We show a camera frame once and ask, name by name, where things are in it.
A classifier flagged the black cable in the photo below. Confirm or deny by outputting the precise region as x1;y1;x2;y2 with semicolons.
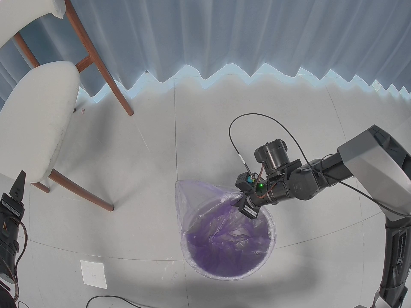
229;114;411;218
87;295;151;308

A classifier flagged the white trash bin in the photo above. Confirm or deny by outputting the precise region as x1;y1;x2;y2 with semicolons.
180;201;277;280

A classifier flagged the purple plastic bag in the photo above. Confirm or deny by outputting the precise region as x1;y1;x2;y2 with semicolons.
175;178;277;281

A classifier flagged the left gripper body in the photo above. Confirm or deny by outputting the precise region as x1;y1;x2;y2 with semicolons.
0;194;26;259

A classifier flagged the blue-grey curtain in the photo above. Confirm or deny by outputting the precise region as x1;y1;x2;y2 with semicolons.
0;0;411;108

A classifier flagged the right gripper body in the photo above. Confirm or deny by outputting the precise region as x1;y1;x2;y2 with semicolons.
238;185;286;221

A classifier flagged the white padded wooden chair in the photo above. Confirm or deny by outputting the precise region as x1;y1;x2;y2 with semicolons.
0;0;134;212

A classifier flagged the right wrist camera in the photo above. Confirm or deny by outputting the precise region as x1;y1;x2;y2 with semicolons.
235;171;259;194

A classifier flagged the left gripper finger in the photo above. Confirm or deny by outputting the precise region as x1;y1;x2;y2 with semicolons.
10;170;27;208

